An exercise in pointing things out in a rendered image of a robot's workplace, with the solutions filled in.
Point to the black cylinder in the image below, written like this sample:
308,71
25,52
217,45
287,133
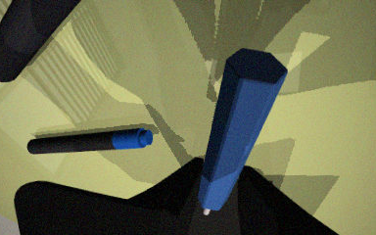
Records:
24,28

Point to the black marker with blue cap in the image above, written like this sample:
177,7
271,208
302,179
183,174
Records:
111,140

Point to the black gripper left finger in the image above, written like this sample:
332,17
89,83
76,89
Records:
167,208

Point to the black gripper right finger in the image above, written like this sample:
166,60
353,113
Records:
265,210

